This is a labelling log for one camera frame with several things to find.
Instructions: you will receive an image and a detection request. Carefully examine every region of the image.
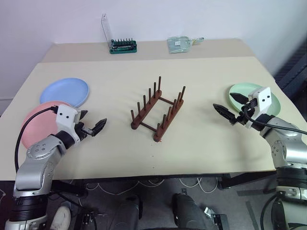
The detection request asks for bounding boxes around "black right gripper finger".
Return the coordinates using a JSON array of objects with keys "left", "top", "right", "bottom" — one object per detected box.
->
[
  {"left": 229, "top": 92, "right": 249, "bottom": 105},
  {"left": 213, "top": 103, "right": 237, "bottom": 126}
]

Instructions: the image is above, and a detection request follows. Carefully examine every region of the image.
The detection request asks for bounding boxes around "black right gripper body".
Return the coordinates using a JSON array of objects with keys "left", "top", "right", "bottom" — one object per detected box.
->
[{"left": 236, "top": 98, "right": 259, "bottom": 126}]

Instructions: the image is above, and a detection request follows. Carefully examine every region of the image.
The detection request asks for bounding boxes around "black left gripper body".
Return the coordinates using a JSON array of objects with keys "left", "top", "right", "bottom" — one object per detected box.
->
[{"left": 73, "top": 122, "right": 94, "bottom": 142}]

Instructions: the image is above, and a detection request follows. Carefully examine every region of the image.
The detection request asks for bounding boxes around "brown wooden dish rack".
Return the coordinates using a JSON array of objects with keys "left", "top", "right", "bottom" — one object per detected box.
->
[{"left": 130, "top": 75, "right": 187, "bottom": 143}]

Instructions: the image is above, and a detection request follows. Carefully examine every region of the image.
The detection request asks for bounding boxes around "green plastic plate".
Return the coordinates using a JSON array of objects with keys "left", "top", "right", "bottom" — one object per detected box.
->
[{"left": 226, "top": 82, "right": 282, "bottom": 117}]

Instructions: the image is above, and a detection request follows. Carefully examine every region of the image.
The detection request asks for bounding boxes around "blue plastic plate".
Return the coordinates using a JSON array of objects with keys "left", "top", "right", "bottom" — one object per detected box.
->
[{"left": 39, "top": 77, "right": 90, "bottom": 109}]

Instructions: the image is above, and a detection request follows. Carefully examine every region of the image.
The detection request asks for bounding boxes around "red plastic plate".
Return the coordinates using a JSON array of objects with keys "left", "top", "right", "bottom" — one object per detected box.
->
[{"left": 21, "top": 101, "right": 72, "bottom": 150}]

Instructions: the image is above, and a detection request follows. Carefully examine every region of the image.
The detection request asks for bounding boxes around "green screwdriver bit set case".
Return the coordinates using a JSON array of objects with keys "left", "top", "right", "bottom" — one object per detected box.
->
[{"left": 100, "top": 13, "right": 139, "bottom": 55}]

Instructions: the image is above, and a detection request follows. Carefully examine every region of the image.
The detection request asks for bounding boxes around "clear plastic bag of parts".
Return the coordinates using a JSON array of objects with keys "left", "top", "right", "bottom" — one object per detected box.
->
[{"left": 166, "top": 35, "right": 205, "bottom": 54}]

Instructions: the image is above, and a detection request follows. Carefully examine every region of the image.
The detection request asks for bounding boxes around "white shoe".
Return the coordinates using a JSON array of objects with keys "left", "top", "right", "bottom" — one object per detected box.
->
[{"left": 51, "top": 203, "right": 72, "bottom": 230}]

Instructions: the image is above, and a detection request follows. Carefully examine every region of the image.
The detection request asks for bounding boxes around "dark rounded shape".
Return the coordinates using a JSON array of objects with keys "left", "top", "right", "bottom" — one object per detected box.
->
[{"left": 172, "top": 192, "right": 210, "bottom": 230}]

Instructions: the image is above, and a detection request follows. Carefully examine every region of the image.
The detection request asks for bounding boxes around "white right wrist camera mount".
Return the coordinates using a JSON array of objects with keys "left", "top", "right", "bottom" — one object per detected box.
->
[{"left": 245, "top": 86, "right": 272, "bottom": 129}]

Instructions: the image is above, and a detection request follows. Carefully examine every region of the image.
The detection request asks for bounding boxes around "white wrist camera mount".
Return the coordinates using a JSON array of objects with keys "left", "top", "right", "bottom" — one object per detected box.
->
[
  {"left": 245, "top": 86, "right": 272, "bottom": 129},
  {"left": 56, "top": 103, "right": 80, "bottom": 133}
]

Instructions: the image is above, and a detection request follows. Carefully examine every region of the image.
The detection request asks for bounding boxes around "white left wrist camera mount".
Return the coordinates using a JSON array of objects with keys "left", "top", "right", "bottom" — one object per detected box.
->
[{"left": 56, "top": 103, "right": 80, "bottom": 133}]

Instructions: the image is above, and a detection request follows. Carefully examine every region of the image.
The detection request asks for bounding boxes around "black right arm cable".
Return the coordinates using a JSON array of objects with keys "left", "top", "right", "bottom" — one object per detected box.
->
[{"left": 243, "top": 105, "right": 307, "bottom": 135}]

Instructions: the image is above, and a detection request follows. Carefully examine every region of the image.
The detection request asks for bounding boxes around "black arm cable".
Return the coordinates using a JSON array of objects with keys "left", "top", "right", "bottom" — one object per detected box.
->
[
  {"left": 14, "top": 105, "right": 59, "bottom": 173},
  {"left": 243, "top": 105, "right": 307, "bottom": 135}
]

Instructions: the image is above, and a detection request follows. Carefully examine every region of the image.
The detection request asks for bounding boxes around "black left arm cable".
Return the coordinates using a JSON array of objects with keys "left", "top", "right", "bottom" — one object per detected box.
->
[{"left": 14, "top": 105, "right": 59, "bottom": 173}]

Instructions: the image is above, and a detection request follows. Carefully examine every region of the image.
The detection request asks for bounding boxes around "black metal table frame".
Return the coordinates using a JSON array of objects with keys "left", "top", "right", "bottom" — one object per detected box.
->
[{"left": 49, "top": 171, "right": 277, "bottom": 200}]

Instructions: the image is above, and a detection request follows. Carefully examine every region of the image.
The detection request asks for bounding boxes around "white floor cable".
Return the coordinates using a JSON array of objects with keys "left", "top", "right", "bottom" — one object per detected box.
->
[{"left": 85, "top": 177, "right": 219, "bottom": 195}]

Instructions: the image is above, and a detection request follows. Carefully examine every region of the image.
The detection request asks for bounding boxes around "black caster bracket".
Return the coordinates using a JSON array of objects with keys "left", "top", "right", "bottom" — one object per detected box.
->
[{"left": 203, "top": 207, "right": 228, "bottom": 230}]

